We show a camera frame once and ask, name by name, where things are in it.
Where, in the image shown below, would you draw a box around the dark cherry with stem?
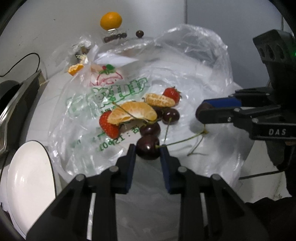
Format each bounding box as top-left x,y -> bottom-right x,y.
135,130 -> 208,160

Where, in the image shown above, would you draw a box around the crumpled clear bag with cups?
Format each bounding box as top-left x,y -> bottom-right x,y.
53,34 -> 100,63

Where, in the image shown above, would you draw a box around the black power cable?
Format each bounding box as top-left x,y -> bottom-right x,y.
0,52 -> 49,80

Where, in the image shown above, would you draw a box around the red strawberry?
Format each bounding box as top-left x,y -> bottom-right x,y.
99,110 -> 120,139
163,87 -> 182,105

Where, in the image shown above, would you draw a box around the whole orange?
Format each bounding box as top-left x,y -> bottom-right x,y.
100,12 -> 122,31

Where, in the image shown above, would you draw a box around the small peeled tangerine piece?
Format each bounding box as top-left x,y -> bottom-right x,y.
144,93 -> 176,108

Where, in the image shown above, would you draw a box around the steel induction cooker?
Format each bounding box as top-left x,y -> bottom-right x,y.
1,70 -> 43,155

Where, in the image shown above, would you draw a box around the white round plate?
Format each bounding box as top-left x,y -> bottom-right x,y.
6,141 -> 56,236

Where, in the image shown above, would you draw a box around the glass jar with dates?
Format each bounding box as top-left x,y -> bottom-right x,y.
102,28 -> 127,43

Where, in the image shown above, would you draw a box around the clear printed plastic bag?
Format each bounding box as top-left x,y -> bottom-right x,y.
47,22 -> 234,181

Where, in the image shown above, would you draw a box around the large peeled tangerine half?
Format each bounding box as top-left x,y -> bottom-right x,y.
107,101 -> 158,125

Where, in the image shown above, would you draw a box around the orange peel piece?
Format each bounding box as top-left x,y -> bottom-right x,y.
68,63 -> 84,76

